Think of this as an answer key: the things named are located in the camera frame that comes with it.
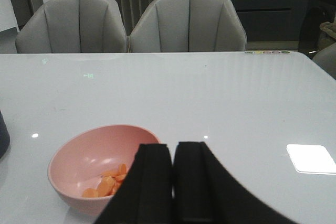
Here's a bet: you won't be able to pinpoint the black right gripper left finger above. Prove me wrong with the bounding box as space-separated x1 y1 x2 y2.
95 144 172 223

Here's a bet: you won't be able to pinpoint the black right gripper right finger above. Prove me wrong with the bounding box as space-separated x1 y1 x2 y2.
173 142 292 223

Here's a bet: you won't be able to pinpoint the orange ham slices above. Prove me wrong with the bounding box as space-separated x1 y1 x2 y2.
81 163 128 198

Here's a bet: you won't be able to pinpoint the pink plastic bowl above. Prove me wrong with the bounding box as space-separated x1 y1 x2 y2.
48 125 159 216

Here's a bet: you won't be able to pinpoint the coloured sticker strip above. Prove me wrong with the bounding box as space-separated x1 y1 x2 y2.
244 50 291 55

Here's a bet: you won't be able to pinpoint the dark blue saucepan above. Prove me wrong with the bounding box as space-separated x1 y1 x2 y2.
0 113 10 157

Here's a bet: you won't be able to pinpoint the right grey upholstered chair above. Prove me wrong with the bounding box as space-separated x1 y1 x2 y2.
128 0 247 53

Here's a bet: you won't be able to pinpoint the grey upholstered chair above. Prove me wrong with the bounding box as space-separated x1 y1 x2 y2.
15 0 128 54
128 0 247 53

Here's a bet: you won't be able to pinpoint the grey chair at right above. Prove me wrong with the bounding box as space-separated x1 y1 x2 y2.
312 43 336 79

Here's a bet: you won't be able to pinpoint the left grey upholstered chair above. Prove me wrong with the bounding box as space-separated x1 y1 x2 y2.
15 0 128 54

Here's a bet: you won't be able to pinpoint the dark grey counter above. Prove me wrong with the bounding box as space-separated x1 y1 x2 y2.
209 0 336 43

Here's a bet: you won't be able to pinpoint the beige cushion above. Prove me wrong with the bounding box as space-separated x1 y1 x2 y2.
319 22 336 40

